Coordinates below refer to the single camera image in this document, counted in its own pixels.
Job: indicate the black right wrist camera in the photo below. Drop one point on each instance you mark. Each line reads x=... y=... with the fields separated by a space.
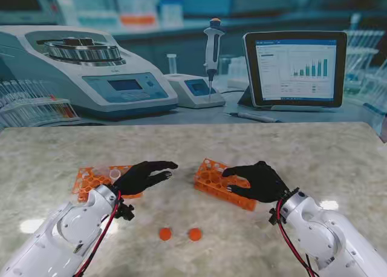
x=273 y=218

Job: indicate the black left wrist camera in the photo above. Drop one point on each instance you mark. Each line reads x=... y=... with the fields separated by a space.
x=125 y=212

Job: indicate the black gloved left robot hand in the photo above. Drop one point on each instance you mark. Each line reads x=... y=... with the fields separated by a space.
x=136 y=180

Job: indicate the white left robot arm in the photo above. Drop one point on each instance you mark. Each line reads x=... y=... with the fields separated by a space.
x=60 y=234

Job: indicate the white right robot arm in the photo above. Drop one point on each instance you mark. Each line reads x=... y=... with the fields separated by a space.
x=326 y=234

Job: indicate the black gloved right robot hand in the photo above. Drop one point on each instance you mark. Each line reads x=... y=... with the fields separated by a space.
x=263 y=183

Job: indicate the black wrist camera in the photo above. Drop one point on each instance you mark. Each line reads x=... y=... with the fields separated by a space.
x=273 y=218
x=125 y=212

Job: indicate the printed laboratory backdrop banner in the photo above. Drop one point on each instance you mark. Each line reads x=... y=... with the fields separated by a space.
x=193 y=47

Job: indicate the orange test tube rack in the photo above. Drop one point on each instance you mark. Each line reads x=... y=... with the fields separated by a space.
x=211 y=188
x=79 y=195

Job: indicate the orange tube cap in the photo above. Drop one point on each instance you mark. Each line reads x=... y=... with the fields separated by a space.
x=195 y=234
x=165 y=234

